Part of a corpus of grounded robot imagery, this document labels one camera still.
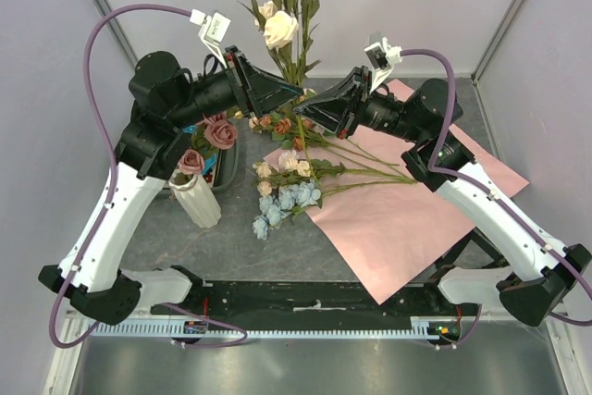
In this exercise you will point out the light blue cable duct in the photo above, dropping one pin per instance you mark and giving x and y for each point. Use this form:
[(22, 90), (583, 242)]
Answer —
[(179, 328)]

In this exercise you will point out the dusty pink rose stem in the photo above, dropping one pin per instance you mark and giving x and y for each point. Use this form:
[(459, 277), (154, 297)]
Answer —
[(209, 138)]

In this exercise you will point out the white ribbed ceramic vase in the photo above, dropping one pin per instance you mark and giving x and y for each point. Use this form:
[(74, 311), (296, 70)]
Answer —
[(196, 198)]

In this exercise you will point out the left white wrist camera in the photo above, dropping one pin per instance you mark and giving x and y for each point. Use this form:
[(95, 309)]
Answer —
[(213, 28)]

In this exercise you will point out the cream rose stem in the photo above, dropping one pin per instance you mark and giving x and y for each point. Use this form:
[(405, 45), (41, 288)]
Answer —
[(286, 27)]

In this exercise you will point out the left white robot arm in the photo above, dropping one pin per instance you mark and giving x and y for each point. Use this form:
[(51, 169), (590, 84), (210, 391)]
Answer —
[(167, 99)]

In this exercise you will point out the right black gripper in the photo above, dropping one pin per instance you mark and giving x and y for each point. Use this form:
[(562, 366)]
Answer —
[(339, 108)]

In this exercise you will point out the blue hydrangea stem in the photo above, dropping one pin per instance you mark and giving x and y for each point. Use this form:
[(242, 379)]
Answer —
[(278, 203)]

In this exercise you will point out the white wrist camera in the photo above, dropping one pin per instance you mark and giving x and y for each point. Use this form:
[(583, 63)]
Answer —
[(213, 28), (383, 57)]

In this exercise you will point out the peach flower stem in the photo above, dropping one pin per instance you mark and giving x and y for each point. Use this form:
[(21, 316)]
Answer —
[(291, 172)]

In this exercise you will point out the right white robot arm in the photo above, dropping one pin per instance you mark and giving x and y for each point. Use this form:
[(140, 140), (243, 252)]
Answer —
[(540, 270)]

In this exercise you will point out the dark green plastic tray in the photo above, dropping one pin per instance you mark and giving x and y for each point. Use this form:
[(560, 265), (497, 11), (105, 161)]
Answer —
[(226, 168)]

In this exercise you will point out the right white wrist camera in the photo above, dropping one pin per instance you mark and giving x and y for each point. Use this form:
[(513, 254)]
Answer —
[(383, 57)]

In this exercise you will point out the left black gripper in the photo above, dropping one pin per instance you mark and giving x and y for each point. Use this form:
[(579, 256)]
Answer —
[(255, 90)]

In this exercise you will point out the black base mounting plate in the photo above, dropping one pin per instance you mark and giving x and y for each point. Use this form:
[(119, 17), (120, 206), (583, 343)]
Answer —
[(227, 298)]

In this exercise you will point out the brown orange flower stem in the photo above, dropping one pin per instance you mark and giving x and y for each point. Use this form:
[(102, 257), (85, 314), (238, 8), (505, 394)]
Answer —
[(299, 133)]

